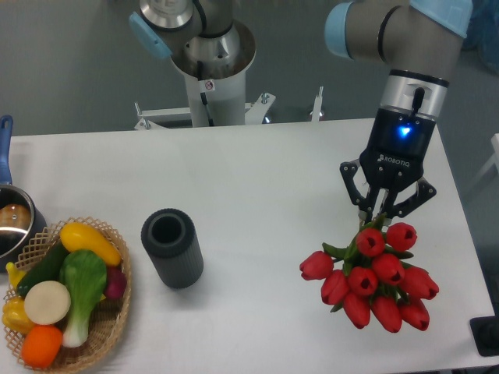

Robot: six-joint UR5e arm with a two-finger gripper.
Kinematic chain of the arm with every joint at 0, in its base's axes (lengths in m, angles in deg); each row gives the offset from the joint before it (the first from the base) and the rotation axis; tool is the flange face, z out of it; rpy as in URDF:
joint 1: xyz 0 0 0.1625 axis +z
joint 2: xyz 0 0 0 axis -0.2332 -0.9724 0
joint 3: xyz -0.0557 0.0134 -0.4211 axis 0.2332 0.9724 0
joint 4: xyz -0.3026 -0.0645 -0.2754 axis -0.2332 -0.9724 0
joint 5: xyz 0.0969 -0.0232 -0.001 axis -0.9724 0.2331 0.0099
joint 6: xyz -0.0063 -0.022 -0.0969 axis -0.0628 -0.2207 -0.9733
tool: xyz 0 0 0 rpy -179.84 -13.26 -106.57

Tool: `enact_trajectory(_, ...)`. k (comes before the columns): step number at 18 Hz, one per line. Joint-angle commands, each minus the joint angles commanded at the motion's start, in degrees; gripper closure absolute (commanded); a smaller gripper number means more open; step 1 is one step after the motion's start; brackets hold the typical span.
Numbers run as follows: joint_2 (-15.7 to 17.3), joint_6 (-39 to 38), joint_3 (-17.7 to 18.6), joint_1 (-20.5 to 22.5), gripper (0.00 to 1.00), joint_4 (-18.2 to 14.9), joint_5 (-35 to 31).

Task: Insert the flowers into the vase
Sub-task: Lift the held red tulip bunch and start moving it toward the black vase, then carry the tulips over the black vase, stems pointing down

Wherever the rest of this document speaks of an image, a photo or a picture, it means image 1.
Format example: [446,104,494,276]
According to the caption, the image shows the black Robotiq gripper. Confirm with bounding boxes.
[339,108,436,221]

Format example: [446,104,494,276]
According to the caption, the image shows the red tulip bouquet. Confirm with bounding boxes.
[299,218,440,333]

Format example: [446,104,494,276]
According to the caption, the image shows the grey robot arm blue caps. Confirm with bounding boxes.
[129,1,472,223]

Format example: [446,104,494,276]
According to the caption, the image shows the dark grey ribbed vase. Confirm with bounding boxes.
[140,208,203,289]

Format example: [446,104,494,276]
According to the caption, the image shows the black device at table edge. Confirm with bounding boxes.
[469,316,498,357]

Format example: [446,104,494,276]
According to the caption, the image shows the blue plastic bag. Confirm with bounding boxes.
[462,0,498,75]

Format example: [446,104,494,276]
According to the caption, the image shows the purple red radish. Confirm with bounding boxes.
[103,267,127,300]

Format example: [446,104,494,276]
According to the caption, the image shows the woven wicker basket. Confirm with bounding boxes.
[1,217,132,373]

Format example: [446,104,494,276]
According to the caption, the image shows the green bok choy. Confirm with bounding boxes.
[59,249,107,348]

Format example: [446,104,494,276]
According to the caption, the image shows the yellow squash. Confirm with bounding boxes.
[59,222,122,266]

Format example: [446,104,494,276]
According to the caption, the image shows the dark green cucumber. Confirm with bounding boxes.
[16,242,69,298]

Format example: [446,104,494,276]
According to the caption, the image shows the white round radish slice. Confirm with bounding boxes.
[24,280,71,325]

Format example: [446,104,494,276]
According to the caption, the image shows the orange fruit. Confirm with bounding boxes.
[20,325,62,369]

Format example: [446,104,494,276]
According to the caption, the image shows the yellow banana tip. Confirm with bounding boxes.
[5,262,27,289]

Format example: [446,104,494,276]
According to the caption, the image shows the yellow bell pepper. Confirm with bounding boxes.
[2,296,36,335]

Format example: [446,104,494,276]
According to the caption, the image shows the white furniture frame right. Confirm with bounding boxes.
[463,133,498,199]

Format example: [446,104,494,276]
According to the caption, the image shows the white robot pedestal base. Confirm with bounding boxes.
[133,19,325,131]

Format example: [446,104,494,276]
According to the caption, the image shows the blue handled saucepan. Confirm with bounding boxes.
[1,115,46,273]

